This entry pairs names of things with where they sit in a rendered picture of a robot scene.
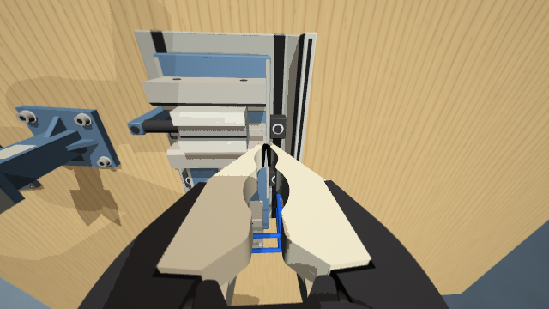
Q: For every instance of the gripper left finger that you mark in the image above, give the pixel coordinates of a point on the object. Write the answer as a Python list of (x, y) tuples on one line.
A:
[(206, 235)]

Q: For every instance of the grey slotted metal block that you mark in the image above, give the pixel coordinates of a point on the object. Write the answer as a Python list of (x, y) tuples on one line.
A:
[(206, 129)]

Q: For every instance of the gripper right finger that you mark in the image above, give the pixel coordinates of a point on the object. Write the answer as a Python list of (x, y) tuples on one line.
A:
[(326, 232)]

